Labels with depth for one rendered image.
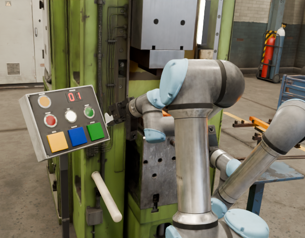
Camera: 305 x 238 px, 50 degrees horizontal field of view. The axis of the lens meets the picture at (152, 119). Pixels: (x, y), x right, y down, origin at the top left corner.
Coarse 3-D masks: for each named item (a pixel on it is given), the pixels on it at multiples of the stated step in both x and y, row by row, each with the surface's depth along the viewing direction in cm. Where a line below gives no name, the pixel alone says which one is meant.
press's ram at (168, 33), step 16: (144, 0) 158; (160, 0) 161; (176, 0) 164; (192, 0) 167; (144, 16) 160; (160, 16) 163; (176, 16) 166; (192, 16) 170; (144, 32) 162; (160, 32) 166; (176, 32) 169; (192, 32) 172; (144, 48) 165; (160, 48) 168; (176, 48) 172; (192, 48) 175
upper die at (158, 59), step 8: (136, 48) 184; (136, 56) 185; (144, 56) 174; (152, 56) 168; (160, 56) 170; (168, 56) 171; (176, 56) 173; (144, 64) 175; (152, 64) 169; (160, 64) 171
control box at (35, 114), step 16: (32, 96) 135; (48, 96) 140; (64, 96) 146; (80, 96) 151; (32, 112) 134; (48, 112) 138; (64, 112) 144; (80, 112) 149; (96, 112) 155; (32, 128) 135; (48, 128) 136; (64, 128) 141; (48, 144) 135; (80, 144) 145
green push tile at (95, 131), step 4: (92, 124) 151; (96, 124) 152; (100, 124) 154; (88, 128) 149; (92, 128) 150; (96, 128) 152; (100, 128) 153; (88, 132) 149; (92, 132) 150; (96, 132) 151; (100, 132) 153; (92, 136) 149; (96, 136) 151; (100, 136) 152; (104, 136) 153; (92, 140) 149
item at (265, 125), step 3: (252, 117) 203; (255, 120) 198; (258, 120) 197; (261, 120) 197; (255, 123) 198; (258, 123) 196; (261, 123) 193; (264, 123) 192; (261, 126) 193; (264, 126) 190; (267, 126) 188; (297, 144) 166; (297, 147) 166; (300, 147) 167
